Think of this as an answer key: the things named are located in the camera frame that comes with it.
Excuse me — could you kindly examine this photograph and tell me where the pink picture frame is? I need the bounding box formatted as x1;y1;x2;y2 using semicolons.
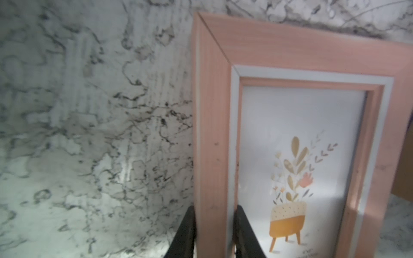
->
192;13;413;258

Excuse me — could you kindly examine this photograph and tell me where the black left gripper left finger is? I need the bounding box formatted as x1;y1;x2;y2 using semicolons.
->
164;205;196;258

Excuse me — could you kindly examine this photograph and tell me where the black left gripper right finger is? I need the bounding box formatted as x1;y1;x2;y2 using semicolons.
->
233;205;266;258

